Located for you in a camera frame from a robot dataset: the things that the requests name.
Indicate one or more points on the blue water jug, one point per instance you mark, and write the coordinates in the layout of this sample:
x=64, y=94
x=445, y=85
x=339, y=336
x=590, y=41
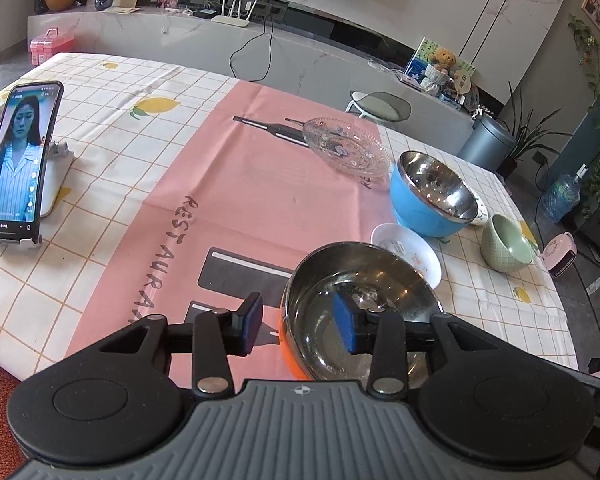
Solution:
x=563, y=195

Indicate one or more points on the pink storage box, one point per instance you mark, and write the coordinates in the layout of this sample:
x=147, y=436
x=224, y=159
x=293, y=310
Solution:
x=44, y=47

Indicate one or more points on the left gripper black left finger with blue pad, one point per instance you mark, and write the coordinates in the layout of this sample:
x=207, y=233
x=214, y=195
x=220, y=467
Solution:
x=211, y=338

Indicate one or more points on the pink small heater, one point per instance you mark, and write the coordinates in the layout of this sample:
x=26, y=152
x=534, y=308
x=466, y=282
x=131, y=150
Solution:
x=559, y=254

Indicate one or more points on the green potted snake plant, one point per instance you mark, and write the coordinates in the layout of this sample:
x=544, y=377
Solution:
x=528, y=136

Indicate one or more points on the orange steel bowl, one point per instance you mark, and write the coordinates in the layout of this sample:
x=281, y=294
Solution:
x=309, y=338

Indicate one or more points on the colourful picture book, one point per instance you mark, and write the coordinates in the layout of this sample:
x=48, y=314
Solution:
x=419, y=61

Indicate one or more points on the round stool on wheels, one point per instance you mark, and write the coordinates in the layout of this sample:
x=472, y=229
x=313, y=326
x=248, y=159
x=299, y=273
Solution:
x=379, y=106

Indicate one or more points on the clear glass plate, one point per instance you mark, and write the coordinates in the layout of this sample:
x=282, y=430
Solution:
x=346, y=147

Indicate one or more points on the hanging ivy plant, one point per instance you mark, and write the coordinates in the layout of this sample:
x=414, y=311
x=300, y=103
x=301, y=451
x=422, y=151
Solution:
x=588, y=46

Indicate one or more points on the white fruit-pattern plate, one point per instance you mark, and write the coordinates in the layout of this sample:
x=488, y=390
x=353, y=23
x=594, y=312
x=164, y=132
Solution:
x=482, y=215

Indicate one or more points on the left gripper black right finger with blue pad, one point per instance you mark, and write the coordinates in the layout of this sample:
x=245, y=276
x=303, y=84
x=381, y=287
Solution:
x=387, y=337

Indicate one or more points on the pink restaurant placemat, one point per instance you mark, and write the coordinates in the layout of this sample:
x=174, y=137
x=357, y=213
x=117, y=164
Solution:
x=234, y=213

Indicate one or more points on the lemon checked tablecloth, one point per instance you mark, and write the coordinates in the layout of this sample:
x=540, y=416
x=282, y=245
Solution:
x=125, y=120

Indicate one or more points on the grey cylindrical trash bin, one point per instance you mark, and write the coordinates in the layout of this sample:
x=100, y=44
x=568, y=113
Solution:
x=488, y=145

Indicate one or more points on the green ceramic bowl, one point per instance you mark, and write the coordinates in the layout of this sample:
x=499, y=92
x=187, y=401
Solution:
x=503, y=246

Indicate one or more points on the white wifi router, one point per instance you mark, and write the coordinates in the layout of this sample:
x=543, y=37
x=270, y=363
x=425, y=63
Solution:
x=235, y=12

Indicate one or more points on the blue steel bowl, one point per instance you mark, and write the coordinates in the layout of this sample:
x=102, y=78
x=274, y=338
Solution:
x=430, y=198

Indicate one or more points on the smartphone in black case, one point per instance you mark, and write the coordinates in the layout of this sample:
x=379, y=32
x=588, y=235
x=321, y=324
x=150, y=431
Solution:
x=26, y=132

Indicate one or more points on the small white printed plate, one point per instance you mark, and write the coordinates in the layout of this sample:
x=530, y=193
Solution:
x=410, y=247

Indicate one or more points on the teddy bear in basket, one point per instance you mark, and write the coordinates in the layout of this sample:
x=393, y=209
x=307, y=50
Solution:
x=437, y=72

